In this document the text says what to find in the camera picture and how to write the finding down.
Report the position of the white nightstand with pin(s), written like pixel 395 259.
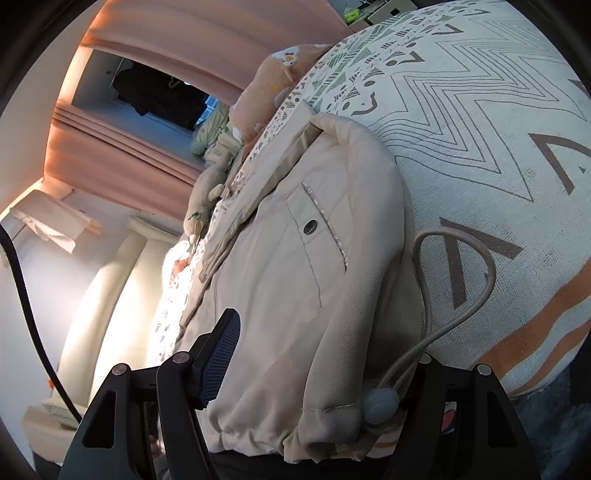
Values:
pixel 383 11

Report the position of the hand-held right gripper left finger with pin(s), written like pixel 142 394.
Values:
pixel 221 360

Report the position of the beige jacket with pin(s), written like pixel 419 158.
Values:
pixel 286 277

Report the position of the white hanging garment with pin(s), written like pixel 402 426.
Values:
pixel 46 221

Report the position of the pink plush toy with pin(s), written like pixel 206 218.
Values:
pixel 277 78

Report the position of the pink curtain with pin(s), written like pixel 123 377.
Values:
pixel 184 46
pixel 115 147

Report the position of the grey plush toy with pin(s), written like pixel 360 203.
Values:
pixel 210 184

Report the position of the black hanging coat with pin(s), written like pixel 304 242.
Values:
pixel 152 92

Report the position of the cream padded headboard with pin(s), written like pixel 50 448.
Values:
pixel 106 300

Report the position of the patterned white orange blanket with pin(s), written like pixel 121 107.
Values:
pixel 461 138

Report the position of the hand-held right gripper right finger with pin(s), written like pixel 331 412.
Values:
pixel 457 415

